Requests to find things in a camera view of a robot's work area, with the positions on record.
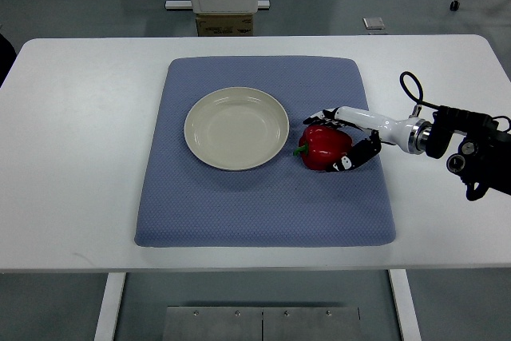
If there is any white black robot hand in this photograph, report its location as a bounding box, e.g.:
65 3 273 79
303 106 430 172

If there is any red bell pepper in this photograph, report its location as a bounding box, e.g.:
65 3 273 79
293 125 353 171

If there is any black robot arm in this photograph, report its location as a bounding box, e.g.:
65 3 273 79
399 71 510 201

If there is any grey floor socket plate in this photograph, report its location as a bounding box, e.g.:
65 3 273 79
362 17 386 30

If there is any cream round plate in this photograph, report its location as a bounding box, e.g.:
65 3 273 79
184 87 290 171

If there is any right white table leg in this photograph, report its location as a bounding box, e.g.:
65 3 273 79
387 269 422 341

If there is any white table leg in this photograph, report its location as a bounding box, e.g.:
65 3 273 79
387 269 422 341
93 272 126 341

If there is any cardboard box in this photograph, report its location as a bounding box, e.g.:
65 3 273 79
196 14 254 37

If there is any blue quilted mat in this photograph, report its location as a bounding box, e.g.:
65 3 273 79
134 56 396 247

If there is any left white table leg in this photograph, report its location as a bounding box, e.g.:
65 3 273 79
93 272 126 341

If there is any dark object at left edge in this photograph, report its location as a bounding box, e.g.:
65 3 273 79
0 34 17 84

